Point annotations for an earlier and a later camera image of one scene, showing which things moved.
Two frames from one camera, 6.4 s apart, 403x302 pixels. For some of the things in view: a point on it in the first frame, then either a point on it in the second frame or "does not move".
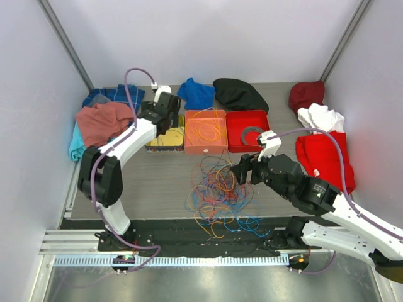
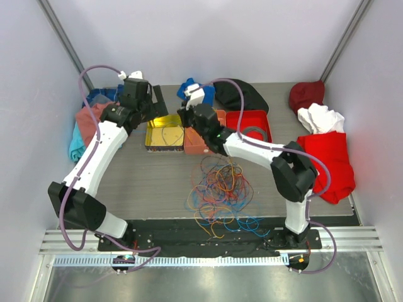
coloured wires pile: (219, 201) does not move
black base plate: (191, 237) does not move
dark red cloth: (302, 94) does not move
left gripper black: (174, 118) → (160, 110)
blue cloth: (197, 96) does not move
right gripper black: (247, 162) → (183, 113)
